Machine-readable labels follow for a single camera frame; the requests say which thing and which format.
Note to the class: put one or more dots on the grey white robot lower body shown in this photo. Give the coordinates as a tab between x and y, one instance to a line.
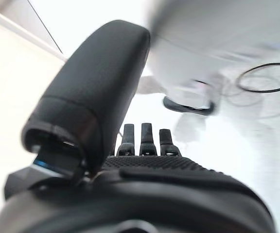
203	36

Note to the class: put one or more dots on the black robot left foot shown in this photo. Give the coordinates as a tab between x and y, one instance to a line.
179	108

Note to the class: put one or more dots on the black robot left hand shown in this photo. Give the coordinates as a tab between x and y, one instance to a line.
135	199

